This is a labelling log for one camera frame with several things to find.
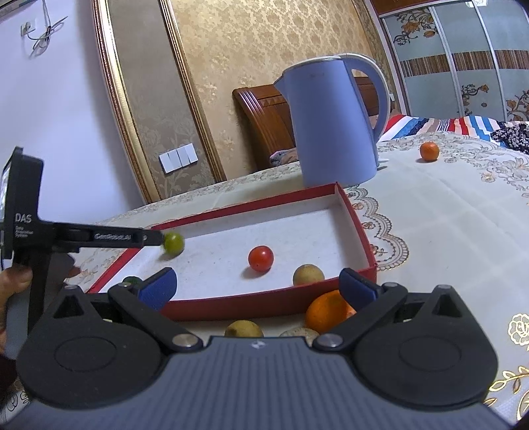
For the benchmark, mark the blue electric kettle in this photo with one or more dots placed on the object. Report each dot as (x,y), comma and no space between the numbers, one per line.
(330,124)

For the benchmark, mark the floral sliding wardrobe doors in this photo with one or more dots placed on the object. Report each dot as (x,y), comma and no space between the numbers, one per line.
(454,62)

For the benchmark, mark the pink bed pillow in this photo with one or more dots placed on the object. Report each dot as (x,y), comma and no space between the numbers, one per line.
(285,158)

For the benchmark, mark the dark cut radish piece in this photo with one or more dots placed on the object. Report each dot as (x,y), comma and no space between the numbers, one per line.
(299,332)

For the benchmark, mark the white wall switch panel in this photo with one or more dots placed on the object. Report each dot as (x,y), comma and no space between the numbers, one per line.
(178,159)

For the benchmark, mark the small orange kumquat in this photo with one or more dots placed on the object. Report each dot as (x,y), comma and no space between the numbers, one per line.
(429,151)

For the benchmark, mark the striped blanket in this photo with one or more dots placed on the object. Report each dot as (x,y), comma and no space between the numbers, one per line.
(434,126)

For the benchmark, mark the red cardboard box tray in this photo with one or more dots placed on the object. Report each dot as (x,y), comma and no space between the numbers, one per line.
(231,248)

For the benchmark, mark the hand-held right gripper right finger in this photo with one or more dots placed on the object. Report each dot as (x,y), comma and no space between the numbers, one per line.
(357,289)

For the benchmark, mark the wooden bed headboard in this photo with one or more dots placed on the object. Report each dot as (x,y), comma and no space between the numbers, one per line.
(264,120)

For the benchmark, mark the yellow-green fruit with dent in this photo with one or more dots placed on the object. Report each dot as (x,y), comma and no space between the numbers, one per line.
(308,275)

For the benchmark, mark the smooth yellow-green fruit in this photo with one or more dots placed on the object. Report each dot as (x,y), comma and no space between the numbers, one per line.
(244,329)

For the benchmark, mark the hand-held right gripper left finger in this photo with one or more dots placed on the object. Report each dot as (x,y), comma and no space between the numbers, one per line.
(159,289)

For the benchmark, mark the person's left hand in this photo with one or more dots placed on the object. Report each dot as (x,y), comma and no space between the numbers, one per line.
(14,297)

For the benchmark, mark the dark green cut fruit piece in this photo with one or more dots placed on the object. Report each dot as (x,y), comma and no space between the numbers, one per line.
(131,281)

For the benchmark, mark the red cherry tomato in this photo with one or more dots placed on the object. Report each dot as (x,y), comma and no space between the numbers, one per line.
(260,258)

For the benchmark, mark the gold wall moulding frame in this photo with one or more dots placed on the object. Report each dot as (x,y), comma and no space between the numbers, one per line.
(120,103)

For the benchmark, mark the plain green tomato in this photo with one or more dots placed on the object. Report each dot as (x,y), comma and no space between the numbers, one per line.
(173,242)

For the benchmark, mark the orange mandarin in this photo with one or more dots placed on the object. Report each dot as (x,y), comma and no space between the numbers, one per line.
(326,312)

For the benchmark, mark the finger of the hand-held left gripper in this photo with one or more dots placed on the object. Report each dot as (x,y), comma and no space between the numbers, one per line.
(124,237)

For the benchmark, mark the dark floral cloth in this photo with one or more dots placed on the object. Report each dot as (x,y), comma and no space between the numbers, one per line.
(512,136)

